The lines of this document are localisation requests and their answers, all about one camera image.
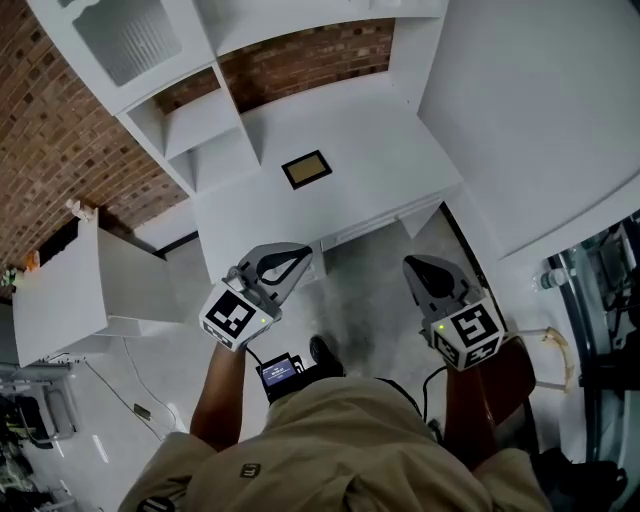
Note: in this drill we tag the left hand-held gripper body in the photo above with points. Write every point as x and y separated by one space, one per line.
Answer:
235 315

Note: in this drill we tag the white low cabinet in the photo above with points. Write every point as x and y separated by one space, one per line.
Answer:
60 300

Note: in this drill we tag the grey metal stand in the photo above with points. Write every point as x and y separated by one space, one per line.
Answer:
55 405

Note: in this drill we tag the white desk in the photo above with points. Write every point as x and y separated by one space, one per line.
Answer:
370 165

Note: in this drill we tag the small orange object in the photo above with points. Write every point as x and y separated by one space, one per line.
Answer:
31 260

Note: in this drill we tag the person's left forearm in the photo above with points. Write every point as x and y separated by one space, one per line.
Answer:
220 395

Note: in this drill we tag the person's beige shirt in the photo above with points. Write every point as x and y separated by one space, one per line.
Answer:
340 450

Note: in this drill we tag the black framed glass door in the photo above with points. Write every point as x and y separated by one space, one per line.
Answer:
595 340

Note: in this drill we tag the white louvred cabinet door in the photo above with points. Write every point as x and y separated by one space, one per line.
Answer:
125 45

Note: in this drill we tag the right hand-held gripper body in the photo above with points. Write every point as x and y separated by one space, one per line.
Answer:
467 327

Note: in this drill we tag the phone with dark screen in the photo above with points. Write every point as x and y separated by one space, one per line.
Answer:
141 411

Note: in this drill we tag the black device with screen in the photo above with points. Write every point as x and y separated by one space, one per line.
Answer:
280 374

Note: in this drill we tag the white shelf unit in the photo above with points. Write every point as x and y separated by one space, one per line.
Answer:
200 125

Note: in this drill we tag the person's right forearm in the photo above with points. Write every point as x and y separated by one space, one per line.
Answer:
465 420

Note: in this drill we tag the white tall wardrobe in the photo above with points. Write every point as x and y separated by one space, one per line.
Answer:
530 110

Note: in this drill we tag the person's black shoe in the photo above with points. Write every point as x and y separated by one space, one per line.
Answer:
324 352

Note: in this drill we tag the black picture frame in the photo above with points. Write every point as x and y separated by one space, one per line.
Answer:
306 169

